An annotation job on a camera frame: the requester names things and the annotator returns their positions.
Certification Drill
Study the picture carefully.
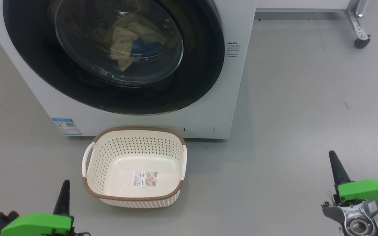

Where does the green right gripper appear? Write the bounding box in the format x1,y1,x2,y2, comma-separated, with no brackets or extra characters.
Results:
328,151,378,203

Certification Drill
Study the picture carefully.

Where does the blue energy label sticker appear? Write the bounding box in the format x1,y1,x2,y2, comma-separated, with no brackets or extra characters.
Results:
52,118,82,136

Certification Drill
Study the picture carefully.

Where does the cream perforated laundry basket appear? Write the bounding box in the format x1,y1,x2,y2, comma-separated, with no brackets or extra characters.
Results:
82,127,187,209

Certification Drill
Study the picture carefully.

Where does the white partition board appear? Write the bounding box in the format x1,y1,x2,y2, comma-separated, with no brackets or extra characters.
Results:
256,0,350,12

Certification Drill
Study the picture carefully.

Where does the dark grey round disc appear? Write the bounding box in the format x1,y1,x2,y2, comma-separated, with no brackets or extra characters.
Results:
3,0,225,115

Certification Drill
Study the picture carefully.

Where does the grey partition foot with caster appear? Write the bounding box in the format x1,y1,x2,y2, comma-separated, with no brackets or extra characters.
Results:
345,0,371,49

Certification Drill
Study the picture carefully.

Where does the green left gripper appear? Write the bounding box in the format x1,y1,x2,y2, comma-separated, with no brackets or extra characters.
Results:
0,180,74,236

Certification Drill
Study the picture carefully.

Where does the white basket label sticker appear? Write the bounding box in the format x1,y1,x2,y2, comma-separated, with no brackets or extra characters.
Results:
133,170,158,188

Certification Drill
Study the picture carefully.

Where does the white front-load washing machine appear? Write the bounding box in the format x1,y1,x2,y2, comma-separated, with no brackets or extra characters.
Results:
0,0,258,140

